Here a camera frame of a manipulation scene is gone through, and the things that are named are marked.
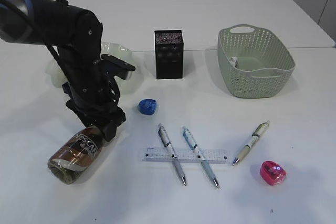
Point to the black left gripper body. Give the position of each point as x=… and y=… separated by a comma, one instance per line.
x=91, y=91

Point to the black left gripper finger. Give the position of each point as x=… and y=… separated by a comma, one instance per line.
x=109, y=131
x=86, y=120

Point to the Nescafe coffee bottle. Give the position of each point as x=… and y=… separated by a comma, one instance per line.
x=76, y=155

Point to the pink paper ball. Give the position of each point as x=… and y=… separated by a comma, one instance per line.
x=233, y=61

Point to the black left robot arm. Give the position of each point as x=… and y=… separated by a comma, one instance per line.
x=76, y=34

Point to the blue pencil sharpener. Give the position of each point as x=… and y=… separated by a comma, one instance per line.
x=147, y=106

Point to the green wavy glass plate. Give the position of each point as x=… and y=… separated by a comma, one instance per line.
x=126, y=86

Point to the grey pen left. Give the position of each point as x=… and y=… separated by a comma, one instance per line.
x=172, y=154

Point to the blue grey pen middle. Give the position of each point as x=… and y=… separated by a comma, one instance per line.
x=198, y=153

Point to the black mesh pen holder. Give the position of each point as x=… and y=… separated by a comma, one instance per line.
x=169, y=49

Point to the cream pen right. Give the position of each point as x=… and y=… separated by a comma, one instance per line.
x=255, y=137

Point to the green plastic woven basket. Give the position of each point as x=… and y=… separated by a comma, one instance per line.
x=264, y=63

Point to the pink pencil sharpener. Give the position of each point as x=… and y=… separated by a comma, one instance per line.
x=272, y=173

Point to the clear plastic ruler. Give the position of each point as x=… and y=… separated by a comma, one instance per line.
x=185, y=155

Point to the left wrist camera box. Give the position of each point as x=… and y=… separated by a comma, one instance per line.
x=113, y=66

